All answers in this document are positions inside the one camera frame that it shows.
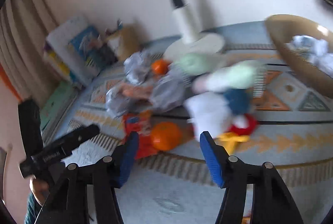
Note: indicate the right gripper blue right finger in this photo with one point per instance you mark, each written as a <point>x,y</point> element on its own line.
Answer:
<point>208,149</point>

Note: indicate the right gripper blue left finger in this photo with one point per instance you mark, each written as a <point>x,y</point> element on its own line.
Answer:
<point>124,157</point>

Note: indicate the person's left hand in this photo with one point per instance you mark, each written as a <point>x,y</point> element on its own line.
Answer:
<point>39,189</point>

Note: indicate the white duck plush toy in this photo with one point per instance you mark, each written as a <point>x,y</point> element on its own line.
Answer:
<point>225,116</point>

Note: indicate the red snack packet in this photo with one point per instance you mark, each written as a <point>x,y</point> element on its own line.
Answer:
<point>140,123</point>

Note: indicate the green dango plush toy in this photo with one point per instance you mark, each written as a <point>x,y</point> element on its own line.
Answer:
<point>217,73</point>

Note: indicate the pile of crumpled papers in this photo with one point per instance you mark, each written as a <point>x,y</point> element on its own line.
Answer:
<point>142,90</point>

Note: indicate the small orange mandarin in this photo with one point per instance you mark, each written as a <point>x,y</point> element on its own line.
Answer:
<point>160,67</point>

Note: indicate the black mesh pen cup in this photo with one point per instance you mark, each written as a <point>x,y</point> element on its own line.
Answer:
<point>106,55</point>

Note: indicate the leaning children's books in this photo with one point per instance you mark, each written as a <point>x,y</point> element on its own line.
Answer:
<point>75,42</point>

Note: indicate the cardboard pen holder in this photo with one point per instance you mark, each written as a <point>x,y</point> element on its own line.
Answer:
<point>123,42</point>

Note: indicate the amber ribbed glass bowl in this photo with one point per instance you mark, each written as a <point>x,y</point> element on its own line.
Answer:
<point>281,29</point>

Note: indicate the crumpled papers in bowl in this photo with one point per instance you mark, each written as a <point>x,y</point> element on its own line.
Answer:
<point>314,51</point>

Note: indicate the beige curtain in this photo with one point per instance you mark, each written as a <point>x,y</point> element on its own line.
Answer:
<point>24,27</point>

